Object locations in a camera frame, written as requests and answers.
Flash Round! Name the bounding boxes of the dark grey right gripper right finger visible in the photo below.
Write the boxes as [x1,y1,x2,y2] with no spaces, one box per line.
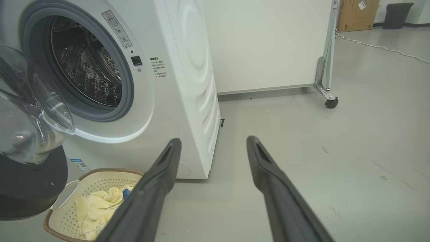
[246,135,335,242]

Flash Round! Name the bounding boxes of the cream perforated laundry basket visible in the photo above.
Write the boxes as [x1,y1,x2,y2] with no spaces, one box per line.
[44,168,144,242]

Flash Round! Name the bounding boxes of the brown cardboard box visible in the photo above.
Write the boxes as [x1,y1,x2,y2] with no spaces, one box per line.
[337,0,380,32]

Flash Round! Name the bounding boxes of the blue energy label sticker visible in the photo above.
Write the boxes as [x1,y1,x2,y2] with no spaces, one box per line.
[70,159,91,173]

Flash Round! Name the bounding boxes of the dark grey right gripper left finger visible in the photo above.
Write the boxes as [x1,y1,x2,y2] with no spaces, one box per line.
[96,138,182,242]

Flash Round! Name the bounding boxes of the washing machine glass door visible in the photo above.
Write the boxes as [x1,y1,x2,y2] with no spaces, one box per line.
[0,44,76,220]

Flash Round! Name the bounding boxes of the white warning sticker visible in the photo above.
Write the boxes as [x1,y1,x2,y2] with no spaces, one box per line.
[102,10,132,48]

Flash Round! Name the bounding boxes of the white floor cable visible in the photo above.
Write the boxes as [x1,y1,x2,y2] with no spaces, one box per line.
[336,32,430,64]

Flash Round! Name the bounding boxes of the white front-load washing machine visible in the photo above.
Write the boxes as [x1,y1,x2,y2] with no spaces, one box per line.
[0,0,221,179]

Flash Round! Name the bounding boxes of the yellow bear-print garment blue cuffs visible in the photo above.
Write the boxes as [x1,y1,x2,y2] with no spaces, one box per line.
[76,186,133,241]

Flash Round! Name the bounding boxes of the white partition panel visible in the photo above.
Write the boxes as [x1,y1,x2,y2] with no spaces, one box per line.
[202,0,336,95]

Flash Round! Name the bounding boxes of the metal partition foot with caster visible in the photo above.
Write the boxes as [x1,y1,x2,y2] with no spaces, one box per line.
[313,0,339,109]

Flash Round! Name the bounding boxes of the dark grey trash bin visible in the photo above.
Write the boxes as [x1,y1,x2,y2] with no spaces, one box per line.
[383,3,414,30]

